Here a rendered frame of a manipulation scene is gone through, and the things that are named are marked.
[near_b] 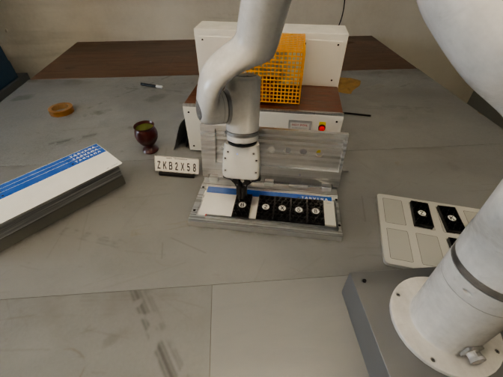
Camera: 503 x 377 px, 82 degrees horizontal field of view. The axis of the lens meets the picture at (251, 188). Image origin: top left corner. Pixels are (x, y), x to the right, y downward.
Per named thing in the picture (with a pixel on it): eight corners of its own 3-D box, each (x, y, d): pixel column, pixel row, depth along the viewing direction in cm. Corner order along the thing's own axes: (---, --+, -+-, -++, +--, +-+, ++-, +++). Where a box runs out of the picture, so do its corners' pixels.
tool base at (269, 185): (188, 225, 85) (186, 217, 82) (206, 179, 100) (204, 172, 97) (340, 241, 80) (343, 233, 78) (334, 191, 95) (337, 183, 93)
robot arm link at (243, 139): (221, 133, 70) (221, 144, 72) (257, 135, 69) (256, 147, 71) (227, 123, 77) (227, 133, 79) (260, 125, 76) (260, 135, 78)
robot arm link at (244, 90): (230, 136, 68) (264, 132, 72) (229, 78, 61) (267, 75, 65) (218, 126, 75) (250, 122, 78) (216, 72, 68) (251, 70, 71)
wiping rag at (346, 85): (332, 75, 171) (333, 72, 170) (362, 80, 165) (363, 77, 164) (320, 88, 157) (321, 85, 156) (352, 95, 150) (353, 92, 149)
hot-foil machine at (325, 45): (189, 152, 112) (171, 48, 87) (212, 105, 142) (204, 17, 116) (388, 167, 105) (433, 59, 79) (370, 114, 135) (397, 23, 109)
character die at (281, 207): (272, 222, 83) (272, 219, 82) (275, 198, 90) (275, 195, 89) (289, 224, 82) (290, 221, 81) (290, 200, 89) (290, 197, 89)
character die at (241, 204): (231, 218, 84) (230, 215, 83) (236, 195, 91) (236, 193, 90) (248, 220, 83) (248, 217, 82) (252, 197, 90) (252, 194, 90)
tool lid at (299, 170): (199, 124, 87) (201, 122, 88) (203, 179, 96) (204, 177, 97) (349, 134, 82) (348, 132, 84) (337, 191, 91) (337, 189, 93)
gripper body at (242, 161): (219, 141, 72) (221, 179, 77) (260, 143, 71) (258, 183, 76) (225, 130, 78) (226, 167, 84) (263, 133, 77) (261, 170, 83)
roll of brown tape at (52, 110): (66, 117, 132) (63, 113, 131) (45, 116, 133) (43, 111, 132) (78, 107, 140) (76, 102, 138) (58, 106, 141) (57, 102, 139)
